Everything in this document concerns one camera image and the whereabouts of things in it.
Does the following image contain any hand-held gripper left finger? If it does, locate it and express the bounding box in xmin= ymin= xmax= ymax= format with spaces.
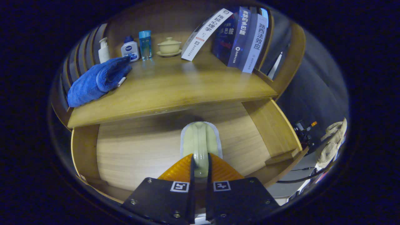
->
xmin=121 ymin=153 xmax=196 ymax=225

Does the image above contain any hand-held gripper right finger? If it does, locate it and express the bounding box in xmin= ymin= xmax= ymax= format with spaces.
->
xmin=205 ymin=152 xmax=280 ymax=225

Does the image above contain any cream handled scrub brush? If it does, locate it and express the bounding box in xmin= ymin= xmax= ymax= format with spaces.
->
xmin=180 ymin=121 xmax=223 ymax=178

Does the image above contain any wooden drawer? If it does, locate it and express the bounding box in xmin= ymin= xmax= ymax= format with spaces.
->
xmin=71 ymin=97 xmax=310 ymax=203

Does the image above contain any wooden countertop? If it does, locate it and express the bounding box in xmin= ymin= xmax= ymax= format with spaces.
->
xmin=67 ymin=52 xmax=278 ymax=128

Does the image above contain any wooden cabinet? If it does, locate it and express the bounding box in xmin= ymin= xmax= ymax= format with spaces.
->
xmin=50 ymin=0 xmax=310 ymax=203

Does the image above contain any black device with orange tab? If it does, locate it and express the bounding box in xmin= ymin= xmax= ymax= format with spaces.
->
xmin=292 ymin=120 xmax=318 ymax=147

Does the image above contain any beige hanging cloth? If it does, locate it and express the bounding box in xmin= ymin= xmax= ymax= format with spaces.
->
xmin=316 ymin=117 xmax=348 ymax=169

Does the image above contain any blue folded towel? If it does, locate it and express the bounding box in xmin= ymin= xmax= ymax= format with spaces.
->
xmin=67 ymin=56 xmax=133 ymax=108

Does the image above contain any beige lidded tea cup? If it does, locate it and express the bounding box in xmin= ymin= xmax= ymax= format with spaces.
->
xmin=156 ymin=37 xmax=182 ymax=58

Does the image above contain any clear blue bottle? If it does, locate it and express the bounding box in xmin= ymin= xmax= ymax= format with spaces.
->
xmin=139 ymin=30 xmax=153 ymax=60

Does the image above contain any white bottle with blue cap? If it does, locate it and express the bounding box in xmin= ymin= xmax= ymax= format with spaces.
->
xmin=121 ymin=36 xmax=140 ymax=62

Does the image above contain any pale grey book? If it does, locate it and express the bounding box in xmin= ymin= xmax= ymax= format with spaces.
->
xmin=241 ymin=13 xmax=268 ymax=74

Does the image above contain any dark blue book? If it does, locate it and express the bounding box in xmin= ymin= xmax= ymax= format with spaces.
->
xmin=212 ymin=6 xmax=252 ymax=68

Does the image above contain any white book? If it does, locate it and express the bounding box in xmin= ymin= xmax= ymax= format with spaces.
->
xmin=181 ymin=8 xmax=234 ymax=62

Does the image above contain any white pump bottle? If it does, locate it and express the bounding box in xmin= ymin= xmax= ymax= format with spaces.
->
xmin=98 ymin=37 xmax=111 ymax=64

